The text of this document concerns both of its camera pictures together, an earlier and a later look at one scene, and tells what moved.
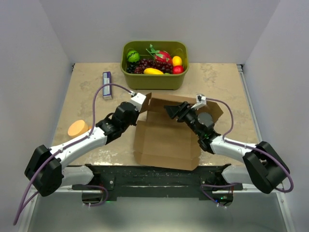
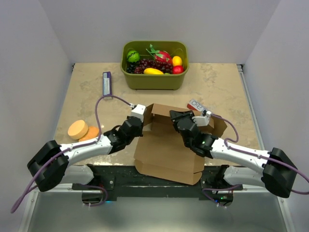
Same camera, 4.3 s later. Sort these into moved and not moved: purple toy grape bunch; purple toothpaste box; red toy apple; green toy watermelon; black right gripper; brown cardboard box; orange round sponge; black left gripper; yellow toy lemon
Moved: black right gripper; black left gripper; brown cardboard box
Not moved: purple toy grape bunch; orange round sponge; red toy apple; purple toothpaste box; yellow toy lemon; green toy watermelon
